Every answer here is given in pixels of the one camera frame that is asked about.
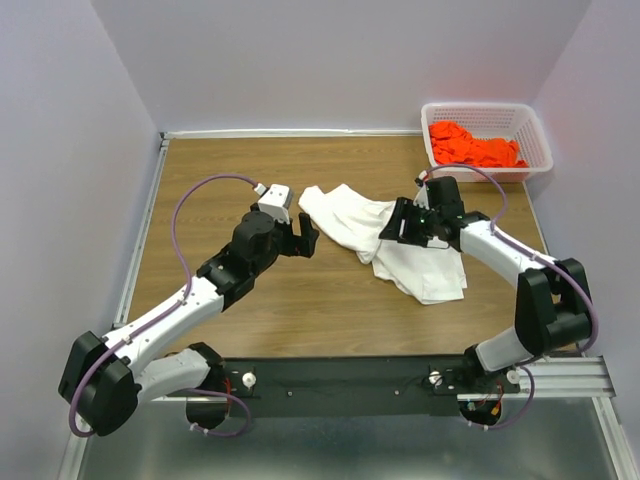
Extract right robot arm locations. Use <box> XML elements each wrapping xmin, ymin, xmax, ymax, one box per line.
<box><xmin>379</xmin><ymin>176</ymin><xmax>597</xmax><ymax>392</ymax></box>

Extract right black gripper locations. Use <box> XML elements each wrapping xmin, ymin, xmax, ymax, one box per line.
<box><xmin>377</xmin><ymin>196</ymin><xmax>441</xmax><ymax>247</ymax></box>

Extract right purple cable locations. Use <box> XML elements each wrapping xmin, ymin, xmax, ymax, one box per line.
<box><xmin>424</xmin><ymin>163</ymin><xmax>599</xmax><ymax>431</ymax></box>

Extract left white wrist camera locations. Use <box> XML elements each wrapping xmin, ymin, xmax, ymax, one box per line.
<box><xmin>254</xmin><ymin>183</ymin><xmax>294</xmax><ymax>224</ymax></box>

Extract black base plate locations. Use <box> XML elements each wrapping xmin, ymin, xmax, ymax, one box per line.
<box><xmin>184</xmin><ymin>354</ymin><xmax>521</xmax><ymax>431</ymax></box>

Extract aluminium frame rail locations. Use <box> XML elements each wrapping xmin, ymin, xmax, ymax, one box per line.
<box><xmin>60</xmin><ymin>134</ymin><xmax>624</xmax><ymax>479</ymax></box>

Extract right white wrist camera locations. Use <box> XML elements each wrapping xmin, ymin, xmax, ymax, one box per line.
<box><xmin>413</xmin><ymin>170</ymin><xmax>429</xmax><ymax>209</ymax></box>

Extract purple cable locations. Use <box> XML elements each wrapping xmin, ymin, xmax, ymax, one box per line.
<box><xmin>68</xmin><ymin>172</ymin><xmax>259</xmax><ymax>439</ymax></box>
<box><xmin>424</xmin><ymin>163</ymin><xmax>599</xmax><ymax>431</ymax></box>

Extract white t shirt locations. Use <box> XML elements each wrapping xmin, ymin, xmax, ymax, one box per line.
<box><xmin>298</xmin><ymin>184</ymin><xmax>467</xmax><ymax>305</ymax></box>

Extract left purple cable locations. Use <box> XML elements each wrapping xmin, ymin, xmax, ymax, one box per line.
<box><xmin>68</xmin><ymin>172</ymin><xmax>259</xmax><ymax>439</ymax></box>

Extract white plastic basket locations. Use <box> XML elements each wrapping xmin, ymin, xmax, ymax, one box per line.
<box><xmin>421</xmin><ymin>102</ymin><xmax>553</xmax><ymax>183</ymax></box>

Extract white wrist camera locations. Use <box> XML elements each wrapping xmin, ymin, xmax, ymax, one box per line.
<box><xmin>254</xmin><ymin>183</ymin><xmax>294</xmax><ymax>224</ymax></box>
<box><xmin>413</xmin><ymin>170</ymin><xmax>429</xmax><ymax>209</ymax></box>

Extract orange t shirt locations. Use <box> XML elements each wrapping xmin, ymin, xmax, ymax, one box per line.
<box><xmin>429</xmin><ymin>121</ymin><xmax>529</xmax><ymax>168</ymax></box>

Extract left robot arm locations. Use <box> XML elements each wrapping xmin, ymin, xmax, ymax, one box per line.
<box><xmin>58</xmin><ymin>209</ymin><xmax>319</xmax><ymax>438</ymax></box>

